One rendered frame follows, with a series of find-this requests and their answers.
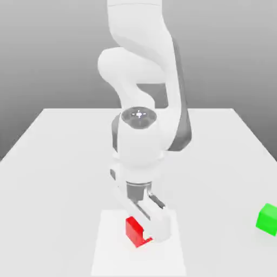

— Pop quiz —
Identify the small green cube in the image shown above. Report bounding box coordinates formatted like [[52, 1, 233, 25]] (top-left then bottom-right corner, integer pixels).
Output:
[[255, 202, 277, 236]]

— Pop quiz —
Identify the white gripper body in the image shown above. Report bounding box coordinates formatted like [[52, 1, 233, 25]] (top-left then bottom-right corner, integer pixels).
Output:
[[114, 184, 173, 242]]

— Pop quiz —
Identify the small red cube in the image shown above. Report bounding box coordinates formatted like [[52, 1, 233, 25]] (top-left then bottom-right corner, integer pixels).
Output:
[[125, 216, 153, 249]]

